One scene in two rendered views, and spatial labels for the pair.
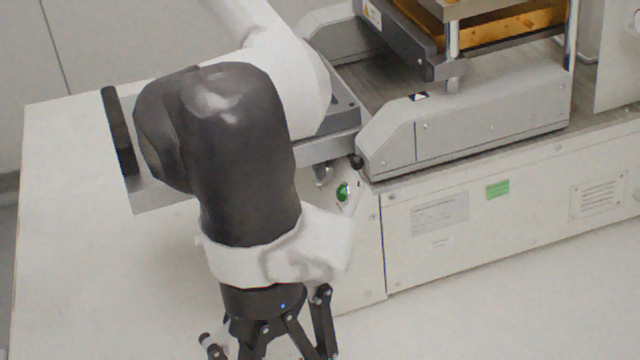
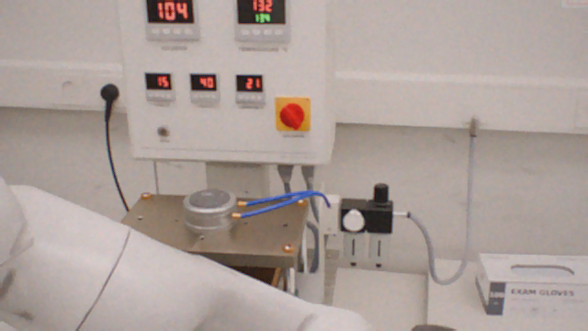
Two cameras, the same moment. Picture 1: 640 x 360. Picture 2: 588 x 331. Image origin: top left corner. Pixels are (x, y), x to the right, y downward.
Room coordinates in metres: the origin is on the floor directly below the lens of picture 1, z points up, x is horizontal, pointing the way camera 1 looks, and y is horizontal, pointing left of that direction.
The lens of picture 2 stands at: (0.50, 0.56, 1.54)
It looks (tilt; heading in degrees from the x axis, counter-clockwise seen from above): 22 degrees down; 292
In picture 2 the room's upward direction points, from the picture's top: 1 degrees counter-clockwise
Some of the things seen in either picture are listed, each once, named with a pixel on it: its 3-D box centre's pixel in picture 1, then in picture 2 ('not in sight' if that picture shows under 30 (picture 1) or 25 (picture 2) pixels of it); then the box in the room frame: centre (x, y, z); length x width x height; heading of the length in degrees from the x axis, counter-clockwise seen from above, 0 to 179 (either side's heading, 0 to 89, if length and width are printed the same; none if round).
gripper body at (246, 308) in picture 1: (264, 298); not in sight; (0.55, 0.05, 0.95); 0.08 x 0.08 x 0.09
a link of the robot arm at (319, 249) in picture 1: (282, 239); not in sight; (0.55, 0.03, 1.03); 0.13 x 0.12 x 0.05; 28
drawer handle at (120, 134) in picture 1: (118, 127); not in sight; (0.83, 0.21, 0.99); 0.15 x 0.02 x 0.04; 14
